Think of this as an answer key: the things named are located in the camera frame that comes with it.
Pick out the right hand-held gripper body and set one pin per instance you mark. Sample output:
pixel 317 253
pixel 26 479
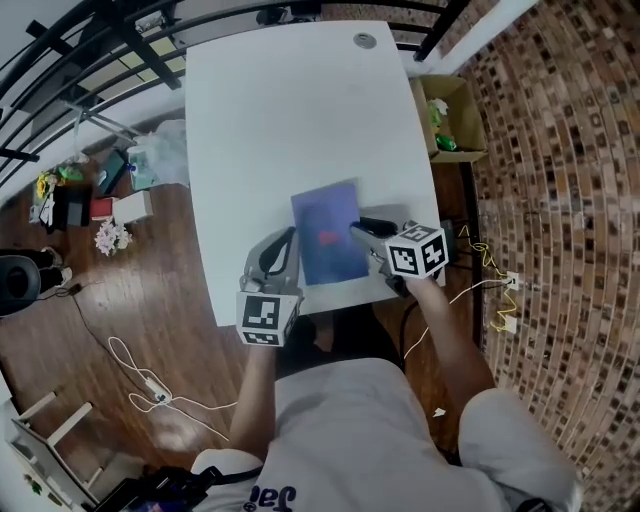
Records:
pixel 417 252

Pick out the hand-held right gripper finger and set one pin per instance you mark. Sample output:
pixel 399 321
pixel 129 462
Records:
pixel 370 242
pixel 387 217

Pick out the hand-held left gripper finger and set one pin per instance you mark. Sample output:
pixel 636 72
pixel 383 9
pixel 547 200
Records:
pixel 294 265
pixel 255 255

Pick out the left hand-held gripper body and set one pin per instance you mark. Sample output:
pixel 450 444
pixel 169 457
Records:
pixel 262 317

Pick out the blue book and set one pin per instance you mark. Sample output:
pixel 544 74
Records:
pixel 327 235

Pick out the person's right forearm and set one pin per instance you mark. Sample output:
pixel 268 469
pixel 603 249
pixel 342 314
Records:
pixel 450 340

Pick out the person's left forearm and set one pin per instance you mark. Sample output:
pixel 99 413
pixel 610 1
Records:
pixel 255 400

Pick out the person's dark trousers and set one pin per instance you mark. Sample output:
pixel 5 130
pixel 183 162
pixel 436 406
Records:
pixel 350 340

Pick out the green white plush toy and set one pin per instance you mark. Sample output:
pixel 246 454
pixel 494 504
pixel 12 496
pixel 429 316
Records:
pixel 438 111

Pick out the white power strip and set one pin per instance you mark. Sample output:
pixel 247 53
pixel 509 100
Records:
pixel 157 392

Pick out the brown cardboard box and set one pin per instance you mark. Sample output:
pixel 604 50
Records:
pixel 467 115

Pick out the white box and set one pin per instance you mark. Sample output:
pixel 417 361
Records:
pixel 132 206

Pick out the white table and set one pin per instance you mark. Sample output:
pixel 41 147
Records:
pixel 300 115

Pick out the clear plastic bag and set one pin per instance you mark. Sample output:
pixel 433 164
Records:
pixel 167 150

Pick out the white pink flower pot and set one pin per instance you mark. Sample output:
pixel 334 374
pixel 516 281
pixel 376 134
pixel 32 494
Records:
pixel 114 237

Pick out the red box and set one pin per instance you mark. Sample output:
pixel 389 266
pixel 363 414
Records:
pixel 102 208

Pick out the white paper scrap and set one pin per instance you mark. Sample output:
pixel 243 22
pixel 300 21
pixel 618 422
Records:
pixel 439 412

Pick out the dark green box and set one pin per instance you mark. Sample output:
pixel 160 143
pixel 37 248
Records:
pixel 112 172

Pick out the person's white t-shirt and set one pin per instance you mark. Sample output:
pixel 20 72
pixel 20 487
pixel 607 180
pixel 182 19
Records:
pixel 365 450

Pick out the grey table grommet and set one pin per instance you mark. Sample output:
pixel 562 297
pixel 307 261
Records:
pixel 364 40

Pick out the black box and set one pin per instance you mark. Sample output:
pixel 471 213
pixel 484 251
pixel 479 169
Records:
pixel 72 207

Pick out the grey metal stand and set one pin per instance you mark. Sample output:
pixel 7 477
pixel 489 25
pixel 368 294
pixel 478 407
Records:
pixel 105 122

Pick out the yellow artificial flowers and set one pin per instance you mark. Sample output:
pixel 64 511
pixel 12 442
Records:
pixel 45 185

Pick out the black metal railing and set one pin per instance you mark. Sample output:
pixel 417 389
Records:
pixel 125 45

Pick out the grey desk with white legs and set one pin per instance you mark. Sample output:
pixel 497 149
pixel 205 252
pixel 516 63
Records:
pixel 45 450

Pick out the white wall socket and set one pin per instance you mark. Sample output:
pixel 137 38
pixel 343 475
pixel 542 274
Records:
pixel 511 325
pixel 512 281

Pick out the black chest-mounted camera rig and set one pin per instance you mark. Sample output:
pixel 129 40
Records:
pixel 165 490

